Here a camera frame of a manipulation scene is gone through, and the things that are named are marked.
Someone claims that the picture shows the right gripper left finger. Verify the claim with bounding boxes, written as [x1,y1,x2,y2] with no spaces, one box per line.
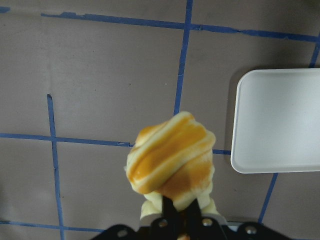
[161,196,185,240]

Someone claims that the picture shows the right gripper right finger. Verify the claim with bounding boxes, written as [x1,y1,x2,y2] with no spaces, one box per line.
[183,199,227,240]

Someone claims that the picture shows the striped orange bread roll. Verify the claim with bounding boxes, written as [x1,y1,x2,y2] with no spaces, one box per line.
[124,111,219,219]

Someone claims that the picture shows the white rectangular tray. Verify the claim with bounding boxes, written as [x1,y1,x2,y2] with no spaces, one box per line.
[230,68,320,174]

